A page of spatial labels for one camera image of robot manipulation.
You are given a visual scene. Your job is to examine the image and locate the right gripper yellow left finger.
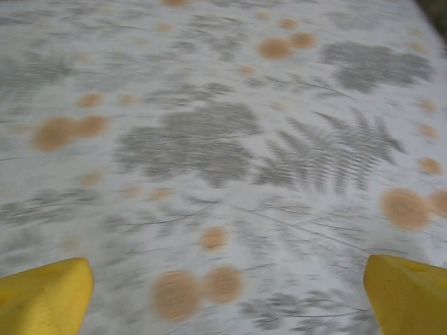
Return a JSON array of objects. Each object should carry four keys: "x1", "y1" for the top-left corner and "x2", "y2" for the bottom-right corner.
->
[{"x1": 0, "y1": 257, "x2": 95, "y2": 335}]

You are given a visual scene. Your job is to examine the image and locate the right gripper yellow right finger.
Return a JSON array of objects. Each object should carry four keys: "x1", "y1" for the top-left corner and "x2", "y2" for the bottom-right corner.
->
[{"x1": 362, "y1": 253, "x2": 447, "y2": 335}]

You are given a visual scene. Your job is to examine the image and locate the floral print tablecloth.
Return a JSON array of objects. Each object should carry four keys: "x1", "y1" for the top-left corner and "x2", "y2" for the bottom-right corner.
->
[{"x1": 0, "y1": 0, "x2": 447, "y2": 335}]

